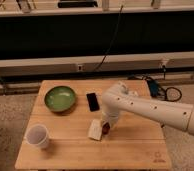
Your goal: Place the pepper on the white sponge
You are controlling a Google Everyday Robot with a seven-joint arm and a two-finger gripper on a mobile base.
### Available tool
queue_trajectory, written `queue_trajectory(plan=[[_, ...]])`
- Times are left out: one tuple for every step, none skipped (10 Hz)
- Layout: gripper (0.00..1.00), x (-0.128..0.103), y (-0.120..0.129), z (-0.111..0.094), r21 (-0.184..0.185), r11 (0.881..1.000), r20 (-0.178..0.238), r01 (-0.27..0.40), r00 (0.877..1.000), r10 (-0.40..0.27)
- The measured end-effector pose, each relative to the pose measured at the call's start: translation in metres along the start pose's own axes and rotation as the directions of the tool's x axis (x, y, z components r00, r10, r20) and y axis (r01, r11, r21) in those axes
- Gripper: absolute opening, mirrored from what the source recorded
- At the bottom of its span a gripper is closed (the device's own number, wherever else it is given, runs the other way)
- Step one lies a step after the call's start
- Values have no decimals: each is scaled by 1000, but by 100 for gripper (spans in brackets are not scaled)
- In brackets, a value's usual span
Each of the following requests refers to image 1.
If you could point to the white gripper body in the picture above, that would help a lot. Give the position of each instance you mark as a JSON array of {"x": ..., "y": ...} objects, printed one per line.
[{"x": 108, "y": 118}]

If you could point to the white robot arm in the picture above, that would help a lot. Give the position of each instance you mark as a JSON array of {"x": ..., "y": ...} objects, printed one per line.
[{"x": 119, "y": 98}]

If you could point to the white sponge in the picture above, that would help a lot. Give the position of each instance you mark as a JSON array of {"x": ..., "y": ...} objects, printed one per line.
[{"x": 95, "y": 130}]

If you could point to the black smartphone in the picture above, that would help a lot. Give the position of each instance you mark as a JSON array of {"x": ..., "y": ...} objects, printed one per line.
[{"x": 92, "y": 102}]

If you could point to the green bowl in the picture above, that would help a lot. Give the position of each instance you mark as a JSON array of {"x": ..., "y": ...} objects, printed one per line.
[{"x": 60, "y": 98}]

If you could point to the blue power box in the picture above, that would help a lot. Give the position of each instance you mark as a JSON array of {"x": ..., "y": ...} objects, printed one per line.
[{"x": 154, "y": 88}]

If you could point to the wooden table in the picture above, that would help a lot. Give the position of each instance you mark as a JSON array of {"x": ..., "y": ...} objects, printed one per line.
[{"x": 135, "y": 143}]

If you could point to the white paper cup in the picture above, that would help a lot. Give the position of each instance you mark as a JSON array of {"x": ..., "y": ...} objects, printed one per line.
[{"x": 38, "y": 136}]

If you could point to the white wall socket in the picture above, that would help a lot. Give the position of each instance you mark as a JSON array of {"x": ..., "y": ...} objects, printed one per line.
[{"x": 80, "y": 68}]

